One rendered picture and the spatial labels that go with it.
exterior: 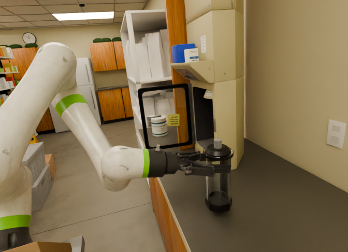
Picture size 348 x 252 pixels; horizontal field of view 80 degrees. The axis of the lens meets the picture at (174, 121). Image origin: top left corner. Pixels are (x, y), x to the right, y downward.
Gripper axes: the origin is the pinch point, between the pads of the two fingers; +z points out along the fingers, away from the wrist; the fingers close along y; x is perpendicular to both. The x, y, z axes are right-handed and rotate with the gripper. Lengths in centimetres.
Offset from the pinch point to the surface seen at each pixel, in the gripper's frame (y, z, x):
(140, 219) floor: 121, 1, 119
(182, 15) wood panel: 62, -1, -63
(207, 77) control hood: 24.8, 3.0, -29.9
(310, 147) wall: 9, 57, -4
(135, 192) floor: 170, 2, 118
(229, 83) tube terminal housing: 24.6, 14.8, -28.5
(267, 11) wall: 42, 42, -70
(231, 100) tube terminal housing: 24.6, 17.4, -20.9
